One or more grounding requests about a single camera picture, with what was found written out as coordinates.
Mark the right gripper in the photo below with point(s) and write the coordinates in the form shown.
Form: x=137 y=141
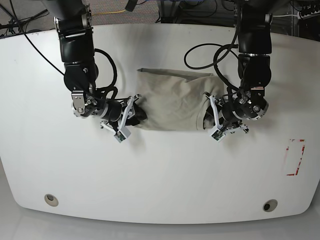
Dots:
x=120 y=113

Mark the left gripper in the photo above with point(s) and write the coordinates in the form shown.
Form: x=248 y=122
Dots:
x=219 y=115

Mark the beige T-shirt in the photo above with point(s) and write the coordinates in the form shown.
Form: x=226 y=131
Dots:
x=174 y=100

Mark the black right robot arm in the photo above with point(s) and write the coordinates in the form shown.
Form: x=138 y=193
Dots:
x=72 y=19

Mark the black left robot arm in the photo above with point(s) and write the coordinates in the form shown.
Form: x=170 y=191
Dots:
x=252 y=39

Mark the red tape rectangle marking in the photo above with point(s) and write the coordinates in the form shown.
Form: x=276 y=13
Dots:
x=293 y=156

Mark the white power strip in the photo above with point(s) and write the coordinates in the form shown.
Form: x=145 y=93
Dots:
x=309 y=11

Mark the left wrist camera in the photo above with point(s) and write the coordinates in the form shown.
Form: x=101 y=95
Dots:
x=216 y=134

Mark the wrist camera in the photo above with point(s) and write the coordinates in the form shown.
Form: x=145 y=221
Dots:
x=122 y=134
x=216 y=134

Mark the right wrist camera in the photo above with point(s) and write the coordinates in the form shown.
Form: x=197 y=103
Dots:
x=122 y=134

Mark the right table cable grommet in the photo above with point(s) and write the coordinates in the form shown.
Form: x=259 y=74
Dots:
x=270 y=205

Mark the table cable grommet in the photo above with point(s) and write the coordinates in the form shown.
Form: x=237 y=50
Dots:
x=270 y=205
x=51 y=200

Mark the left table cable grommet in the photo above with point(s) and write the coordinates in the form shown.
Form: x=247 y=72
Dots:
x=51 y=200

